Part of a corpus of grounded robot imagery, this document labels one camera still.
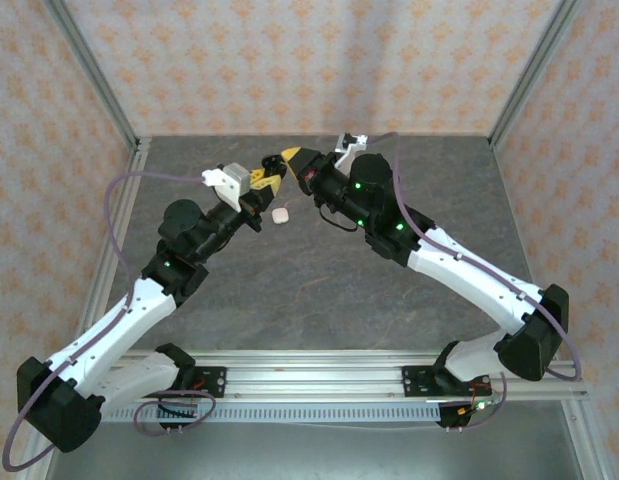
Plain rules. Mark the white earbud charging case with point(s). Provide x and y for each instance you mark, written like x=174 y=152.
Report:
x=280 y=215

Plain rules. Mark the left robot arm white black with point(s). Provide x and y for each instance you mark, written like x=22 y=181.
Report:
x=119 y=325

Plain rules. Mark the grey metal lower panel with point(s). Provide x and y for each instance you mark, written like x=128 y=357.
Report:
x=309 y=455

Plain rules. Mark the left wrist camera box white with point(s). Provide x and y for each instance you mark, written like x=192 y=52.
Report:
x=229 y=180

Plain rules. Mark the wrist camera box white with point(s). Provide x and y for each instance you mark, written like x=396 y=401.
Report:
x=229 y=180
x=349 y=147

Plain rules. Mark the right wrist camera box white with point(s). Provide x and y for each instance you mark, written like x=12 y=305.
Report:
x=349 y=147

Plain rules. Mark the aluminium side rail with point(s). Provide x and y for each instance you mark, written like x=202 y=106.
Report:
x=125 y=200

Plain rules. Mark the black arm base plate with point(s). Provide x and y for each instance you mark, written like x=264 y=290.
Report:
x=214 y=382
x=414 y=382

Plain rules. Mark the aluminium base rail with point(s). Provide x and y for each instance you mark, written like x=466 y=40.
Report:
x=314 y=372

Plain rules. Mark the aluminium frame post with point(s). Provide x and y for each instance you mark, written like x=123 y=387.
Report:
x=94 y=70
x=532 y=70

